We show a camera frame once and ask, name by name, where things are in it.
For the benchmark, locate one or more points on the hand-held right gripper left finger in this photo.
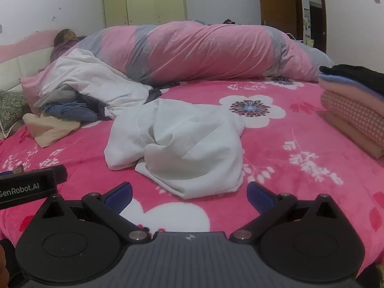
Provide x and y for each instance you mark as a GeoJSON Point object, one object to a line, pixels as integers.
{"type": "Point", "coordinates": [120, 197]}

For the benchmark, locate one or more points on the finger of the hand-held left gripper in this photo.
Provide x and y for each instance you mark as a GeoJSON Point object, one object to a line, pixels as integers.
{"type": "Point", "coordinates": [61, 174]}

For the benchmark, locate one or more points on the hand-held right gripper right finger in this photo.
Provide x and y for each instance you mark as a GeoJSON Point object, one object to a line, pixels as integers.
{"type": "Point", "coordinates": [259, 198]}

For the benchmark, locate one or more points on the white shirt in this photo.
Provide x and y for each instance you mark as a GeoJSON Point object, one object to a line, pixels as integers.
{"type": "Point", "coordinates": [180, 144]}

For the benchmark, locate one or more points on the beige garment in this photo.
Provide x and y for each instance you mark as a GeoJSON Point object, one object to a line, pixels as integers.
{"type": "Point", "coordinates": [48, 129]}

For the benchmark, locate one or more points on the blue jeans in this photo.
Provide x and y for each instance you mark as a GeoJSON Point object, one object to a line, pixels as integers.
{"type": "Point", "coordinates": [72, 112]}

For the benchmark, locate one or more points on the pink floral blanket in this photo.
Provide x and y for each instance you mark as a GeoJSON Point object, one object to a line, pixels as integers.
{"type": "Point", "coordinates": [285, 132]}

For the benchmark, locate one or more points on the light grey garment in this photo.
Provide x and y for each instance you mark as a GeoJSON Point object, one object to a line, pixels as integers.
{"type": "Point", "coordinates": [57, 97]}

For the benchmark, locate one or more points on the green patterned pillow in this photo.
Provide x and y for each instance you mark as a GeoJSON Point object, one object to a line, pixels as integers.
{"type": "Point", "coordinates": [12, 108]}

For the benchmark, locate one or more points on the pink pillow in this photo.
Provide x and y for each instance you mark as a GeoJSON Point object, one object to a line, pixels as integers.
{"type": "Point", "coordinates": [30, 87]}

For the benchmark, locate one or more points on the white bulky garment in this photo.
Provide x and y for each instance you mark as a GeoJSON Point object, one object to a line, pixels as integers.
{"type": "Point", "coordinates": [90, 75]}

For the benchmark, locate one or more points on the beige folded cloth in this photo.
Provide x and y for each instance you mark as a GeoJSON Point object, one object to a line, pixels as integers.
{"type": "Point", "coordinates": [354, 138]}

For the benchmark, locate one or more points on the pink and cream headboard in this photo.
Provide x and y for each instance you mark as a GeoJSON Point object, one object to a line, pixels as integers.
{"type": "Point", "coordinates": [24, 57]}

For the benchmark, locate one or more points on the brown-haired doll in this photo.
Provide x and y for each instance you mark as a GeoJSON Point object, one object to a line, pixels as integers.
{"type": "Point", "coordinates": [64, 36]}

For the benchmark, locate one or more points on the blue folded garment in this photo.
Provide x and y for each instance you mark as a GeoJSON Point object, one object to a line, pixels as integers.
{"type": "Point", "coordinates": [336, 81]}

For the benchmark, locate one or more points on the pale pink folded garment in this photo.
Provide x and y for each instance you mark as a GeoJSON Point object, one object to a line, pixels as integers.
{"type": "Point", "coordinates": [351, 91]}

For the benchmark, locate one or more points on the pink and grey duvet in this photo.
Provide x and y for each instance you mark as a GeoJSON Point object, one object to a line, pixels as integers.
{"type": "Point", "coordinates": [195, 51]}

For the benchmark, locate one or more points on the white refrigerator with magnets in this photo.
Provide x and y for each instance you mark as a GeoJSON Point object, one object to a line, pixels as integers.
{"type": "Point", "coordinates": [307, 24]}

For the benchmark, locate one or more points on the pale yellow wardrobe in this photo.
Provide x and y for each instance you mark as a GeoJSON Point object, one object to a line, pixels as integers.
{"type": "Point", "coordinates": [141, 3]}

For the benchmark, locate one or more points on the brown wooden door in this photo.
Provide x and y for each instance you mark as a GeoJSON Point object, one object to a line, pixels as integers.
{"type": "Point", "coordinates": [276, 3]}

